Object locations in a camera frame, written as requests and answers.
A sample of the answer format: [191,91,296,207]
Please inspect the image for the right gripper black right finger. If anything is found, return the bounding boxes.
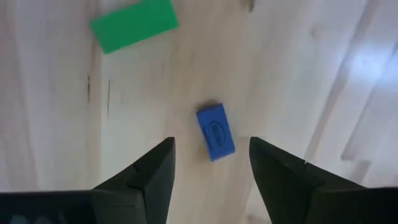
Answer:
[249,136,368,224]

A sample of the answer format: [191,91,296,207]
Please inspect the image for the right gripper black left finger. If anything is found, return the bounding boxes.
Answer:
[91,136,177,224]

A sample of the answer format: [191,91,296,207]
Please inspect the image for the blue eraser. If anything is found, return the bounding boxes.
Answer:
[195,103,236,162]

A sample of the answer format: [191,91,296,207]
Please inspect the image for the green eraser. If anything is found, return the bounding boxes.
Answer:
[89,0,180,55]

